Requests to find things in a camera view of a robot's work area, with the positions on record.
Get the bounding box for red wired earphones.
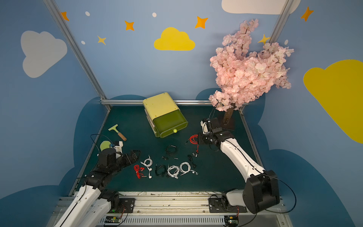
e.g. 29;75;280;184
186;134;199;155
134;165;146;179

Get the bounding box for black wired earphones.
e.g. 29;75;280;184
187;155;197;169
155;164;167;177
162;145;178;160

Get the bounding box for yellow-green drawer cabinet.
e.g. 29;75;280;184
143;92;188;138

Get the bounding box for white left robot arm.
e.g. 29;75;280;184
55;148;141;227

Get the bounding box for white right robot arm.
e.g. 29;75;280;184
199;118;280;214

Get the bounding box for pink blossom artificial tree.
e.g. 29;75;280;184
209;19;294;127

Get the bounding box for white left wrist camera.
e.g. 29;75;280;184
113;141;123;154

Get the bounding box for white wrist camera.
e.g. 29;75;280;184
200;121;209;134
113;141;123;154

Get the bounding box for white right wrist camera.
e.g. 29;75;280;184
200;121;209;134

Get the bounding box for white wired earphones left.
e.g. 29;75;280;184
141;156;153;179

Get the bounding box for white wired earphones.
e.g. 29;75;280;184
167;166;180;179
179;162;198;176
141;156;153;179

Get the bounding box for round green spatula wooden handle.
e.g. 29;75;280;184
99;141;113;151

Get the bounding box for green scraper with wooden handle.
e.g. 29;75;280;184
108;124;127;141

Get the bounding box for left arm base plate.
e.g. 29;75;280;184
108;198;136;213

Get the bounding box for white wired earphones right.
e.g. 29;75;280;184
179;162;198;176

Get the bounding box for white wired earphones middle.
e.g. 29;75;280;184
167;166;180;179

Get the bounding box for aluminium back frame rail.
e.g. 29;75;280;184
100;99;211;106

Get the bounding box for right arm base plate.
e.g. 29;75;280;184
208;196;247;213

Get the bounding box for aluminium front rail platform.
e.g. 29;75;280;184
45;190;294;227

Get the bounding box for aluminium right frame post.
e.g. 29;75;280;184
268;0;295;43

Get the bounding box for aluminium frame post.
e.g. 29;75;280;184
268;0;295;43
43;0;107;103

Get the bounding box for aluminium left frame post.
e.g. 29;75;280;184
43;0;107;103

